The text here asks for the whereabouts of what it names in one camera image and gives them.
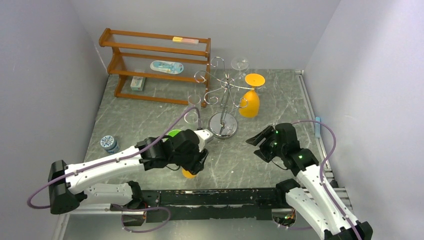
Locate orange plastic goblet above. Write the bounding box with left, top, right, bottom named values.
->
left=239, top=73, right=266, bottom=118
left=181, top=168, right=196, bottom=179

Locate clear wine glass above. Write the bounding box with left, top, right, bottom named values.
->
left=230, top=57, right=250, bottom=80

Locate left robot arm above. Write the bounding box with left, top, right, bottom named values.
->
left=48, top=129, right=213, bottom=215

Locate clear glass near rack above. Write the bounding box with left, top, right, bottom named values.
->
left=183, top=111, right=202, bottom=131

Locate chrome wine glass rack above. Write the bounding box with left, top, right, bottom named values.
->
left=194, top=56, right=250, bottom=140

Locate wooden shelf rack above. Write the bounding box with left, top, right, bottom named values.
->
left=98, top=28, right=212, bottom=105

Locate green plastic goblet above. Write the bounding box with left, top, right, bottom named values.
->
left=166, top=129, right=181, bottom=137

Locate clear glass by shelf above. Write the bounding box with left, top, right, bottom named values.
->
left=187, top=94, right=202, bottom=114

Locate blue patterned small jar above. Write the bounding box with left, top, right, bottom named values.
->
left=100, top=135, right=120, bottom=155

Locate small white box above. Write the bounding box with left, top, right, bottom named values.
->
left=130, top=76, right=145, bottom=91

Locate blue oval package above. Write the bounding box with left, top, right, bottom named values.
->
left=150, top=60, right=184, bottom=75

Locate yellow pink eraser bar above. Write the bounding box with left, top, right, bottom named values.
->
left=172, top=36, right=199, bottom=45

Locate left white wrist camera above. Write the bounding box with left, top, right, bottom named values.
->
left=194, top=129, right=214, bottom=148

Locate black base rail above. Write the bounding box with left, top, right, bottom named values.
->
left=109, top=187, right=306, bottom=223

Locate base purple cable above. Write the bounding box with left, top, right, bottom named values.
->
left=120, top=205, right=172, bottom=234

